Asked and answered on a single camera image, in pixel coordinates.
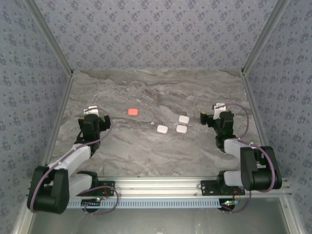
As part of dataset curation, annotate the black controller board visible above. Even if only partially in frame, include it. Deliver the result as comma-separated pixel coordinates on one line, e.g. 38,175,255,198
81,198,102,210
219,198,238,212

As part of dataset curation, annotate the aluminium table side rail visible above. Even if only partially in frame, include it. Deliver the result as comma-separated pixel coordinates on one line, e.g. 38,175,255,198
11,72,75,234
240,70,312,234

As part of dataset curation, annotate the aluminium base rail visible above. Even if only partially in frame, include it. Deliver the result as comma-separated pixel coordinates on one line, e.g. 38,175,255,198
68,177,292,198

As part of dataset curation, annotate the aluminium corner post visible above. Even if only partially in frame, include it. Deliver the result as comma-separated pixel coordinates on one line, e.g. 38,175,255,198
23,0,74,76
240,0,291,76

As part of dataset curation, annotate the slotted grey cable duct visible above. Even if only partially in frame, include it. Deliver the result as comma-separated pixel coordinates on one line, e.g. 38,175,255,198
65,197,234,209

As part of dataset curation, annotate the grey metal base plate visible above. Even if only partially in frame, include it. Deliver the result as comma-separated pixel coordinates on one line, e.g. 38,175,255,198
24,208,293,234

